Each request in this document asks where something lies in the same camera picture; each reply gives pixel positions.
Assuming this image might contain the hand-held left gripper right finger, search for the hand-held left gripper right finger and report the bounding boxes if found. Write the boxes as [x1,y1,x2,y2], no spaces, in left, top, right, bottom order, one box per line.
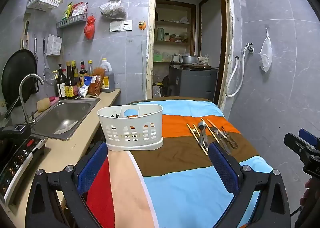
[208,141,292,228]

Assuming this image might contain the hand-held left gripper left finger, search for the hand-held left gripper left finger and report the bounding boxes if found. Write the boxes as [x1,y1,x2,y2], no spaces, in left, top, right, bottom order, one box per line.
[25,141,109,228]

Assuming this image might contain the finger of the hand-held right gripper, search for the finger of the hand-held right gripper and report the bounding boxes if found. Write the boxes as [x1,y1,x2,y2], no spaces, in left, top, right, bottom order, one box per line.
[298,129,320,147]
[284,132,314,160]

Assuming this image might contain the gold spoon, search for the gold spoon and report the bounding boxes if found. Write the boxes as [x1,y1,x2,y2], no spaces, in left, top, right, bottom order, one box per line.
[211,126,232,155]

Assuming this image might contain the large steel spoon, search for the large steel spoon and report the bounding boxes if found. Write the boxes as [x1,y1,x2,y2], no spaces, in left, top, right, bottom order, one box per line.
[197,121,209,149]

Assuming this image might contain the white plastic utensil holder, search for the white plastic utensil holder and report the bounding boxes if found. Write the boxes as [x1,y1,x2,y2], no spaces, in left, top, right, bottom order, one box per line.
[97,104,164,152]

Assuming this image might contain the person's right hand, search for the person's right hand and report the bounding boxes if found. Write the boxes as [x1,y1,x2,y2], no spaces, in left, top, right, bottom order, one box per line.
[300,177,316,206]

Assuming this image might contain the beige kitchen counter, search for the beige kitchen counter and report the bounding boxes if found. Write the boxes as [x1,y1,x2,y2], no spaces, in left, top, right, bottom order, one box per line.
[7,88,122,228]

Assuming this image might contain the striped blanket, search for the striped blanket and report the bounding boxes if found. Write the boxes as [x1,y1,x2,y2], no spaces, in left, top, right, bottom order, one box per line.
[85,97,274,228]

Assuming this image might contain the steel sink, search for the steel sink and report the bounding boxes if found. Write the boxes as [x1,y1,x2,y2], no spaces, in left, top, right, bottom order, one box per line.
[32,98,101,141]

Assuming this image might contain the induction cooker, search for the induction cooker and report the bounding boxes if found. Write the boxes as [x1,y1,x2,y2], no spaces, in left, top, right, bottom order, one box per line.
[0,124,48,206]

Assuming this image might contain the yellow sponge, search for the yellow sponge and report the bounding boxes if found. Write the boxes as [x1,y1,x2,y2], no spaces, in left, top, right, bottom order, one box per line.
[37,97,56,113]

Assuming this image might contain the blue white packet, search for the blue white packet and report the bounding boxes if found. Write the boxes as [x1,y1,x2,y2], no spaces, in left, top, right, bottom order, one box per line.
[78,77,93,98]

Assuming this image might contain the soy sauce bottle yellow label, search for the soy sauce bottle yellow label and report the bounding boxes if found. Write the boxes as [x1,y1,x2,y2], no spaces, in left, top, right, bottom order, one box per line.
[64,62,78,99]

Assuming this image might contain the orange spice packet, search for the orange spice packet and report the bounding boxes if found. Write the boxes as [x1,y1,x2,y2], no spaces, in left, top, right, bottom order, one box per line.
[91,67,106,96]

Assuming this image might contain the dark pump bottle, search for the dark pump bottle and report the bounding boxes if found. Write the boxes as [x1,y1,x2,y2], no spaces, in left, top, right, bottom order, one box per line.
[55,64,68,100]

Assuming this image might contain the grey cabinet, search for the grey cabinet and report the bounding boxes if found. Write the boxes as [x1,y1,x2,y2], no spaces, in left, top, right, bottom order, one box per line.
[168,65,218,103]

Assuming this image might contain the large oil jug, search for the large oil jug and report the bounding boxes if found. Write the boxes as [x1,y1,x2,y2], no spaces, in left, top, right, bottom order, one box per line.
[100,58,116,93]

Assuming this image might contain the white mesh bag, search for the white mesh bag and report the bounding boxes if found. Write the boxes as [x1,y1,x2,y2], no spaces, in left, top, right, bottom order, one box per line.
[259,28,273,73]

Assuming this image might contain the tall dark sauce bottle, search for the tall dark sauce bottle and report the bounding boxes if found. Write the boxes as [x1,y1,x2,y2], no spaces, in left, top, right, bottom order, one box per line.
[71,60,81,89]

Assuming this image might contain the dark bottle red cap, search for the dark bottle red cap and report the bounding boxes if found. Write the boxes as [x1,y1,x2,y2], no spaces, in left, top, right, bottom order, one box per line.
[79,61,88,84]

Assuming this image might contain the steel faucet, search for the steel faucet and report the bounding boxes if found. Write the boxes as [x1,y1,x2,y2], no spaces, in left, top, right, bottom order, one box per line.
[19,73,45,126]

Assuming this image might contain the aluminium pot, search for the aluminium pot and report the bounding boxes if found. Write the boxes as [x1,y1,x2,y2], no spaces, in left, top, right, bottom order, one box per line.
[181,54,198,64]

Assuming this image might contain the black frying pan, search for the black frying pan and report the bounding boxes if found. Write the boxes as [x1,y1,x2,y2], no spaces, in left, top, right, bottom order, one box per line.
[1,49,38,119]

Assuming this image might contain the hanging steel ladle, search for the hanging steel ladle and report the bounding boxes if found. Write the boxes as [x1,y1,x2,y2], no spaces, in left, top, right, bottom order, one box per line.
[33,37,39,63]

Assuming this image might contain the wooden shelf unit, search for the wooden shelf unit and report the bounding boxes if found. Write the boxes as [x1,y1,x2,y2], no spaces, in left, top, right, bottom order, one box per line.
[153,0,197,64]

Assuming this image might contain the red plastic bag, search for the red plastic bag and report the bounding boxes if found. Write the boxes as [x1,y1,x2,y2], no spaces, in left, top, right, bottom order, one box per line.
[84,15,97,40]

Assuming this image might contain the hanging cutting board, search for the hanging cutting board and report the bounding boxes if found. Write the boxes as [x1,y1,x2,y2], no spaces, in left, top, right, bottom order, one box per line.
[21,13,32,50]

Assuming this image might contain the colourful snack packets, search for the colourful snack packets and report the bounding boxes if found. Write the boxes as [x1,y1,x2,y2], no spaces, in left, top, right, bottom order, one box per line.
[62,2,88,18]

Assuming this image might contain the clear plastic bag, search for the clear plastic bag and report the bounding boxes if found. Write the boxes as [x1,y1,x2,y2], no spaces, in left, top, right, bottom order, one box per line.
[99,0,126,20]

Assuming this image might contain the white hose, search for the white hose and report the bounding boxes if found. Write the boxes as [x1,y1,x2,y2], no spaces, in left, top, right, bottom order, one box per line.
[225,55,247,98]

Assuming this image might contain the hanging wire strainer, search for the hanging wire strainer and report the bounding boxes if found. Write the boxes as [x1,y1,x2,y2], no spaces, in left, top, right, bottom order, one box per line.
[42,37,57,85]

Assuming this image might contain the white power cable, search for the white power cable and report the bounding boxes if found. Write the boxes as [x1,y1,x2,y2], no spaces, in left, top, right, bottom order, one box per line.
[141,29,146,99]

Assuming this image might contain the white wall box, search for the white wall box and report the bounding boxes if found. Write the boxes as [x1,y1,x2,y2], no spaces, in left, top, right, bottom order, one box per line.
[46,34,63,56]

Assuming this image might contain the door frame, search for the door frame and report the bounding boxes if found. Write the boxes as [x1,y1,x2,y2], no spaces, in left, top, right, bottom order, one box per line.
[145,0,235,109]

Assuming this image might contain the wall socket panel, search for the wall socket panel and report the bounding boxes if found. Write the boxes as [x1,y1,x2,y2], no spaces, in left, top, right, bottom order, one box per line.
[109,20,133,32]

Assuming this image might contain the grey wall shelf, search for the grey wall shelf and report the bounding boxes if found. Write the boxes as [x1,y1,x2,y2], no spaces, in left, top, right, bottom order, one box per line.
[56,13,88,29]

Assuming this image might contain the white wall basket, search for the white wall basket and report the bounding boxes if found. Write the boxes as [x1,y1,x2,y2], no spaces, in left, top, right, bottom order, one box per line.
[27,0,62,12]

